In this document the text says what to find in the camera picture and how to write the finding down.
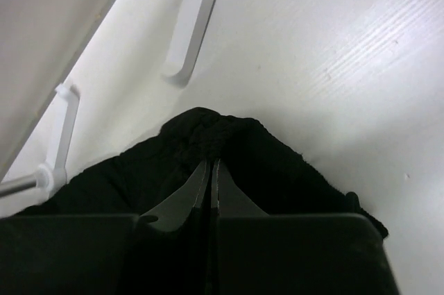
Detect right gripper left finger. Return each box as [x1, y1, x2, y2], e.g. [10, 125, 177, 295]
[140, 160, 210, 233]

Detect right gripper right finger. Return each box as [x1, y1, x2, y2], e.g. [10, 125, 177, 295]
[212, 159, 268, 217]

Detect white and metal clothes rack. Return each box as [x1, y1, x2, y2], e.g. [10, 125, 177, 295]
[1, 0, 216, 198]

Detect black trousers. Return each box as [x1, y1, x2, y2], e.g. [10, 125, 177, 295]
[20, 108, 367, 217]

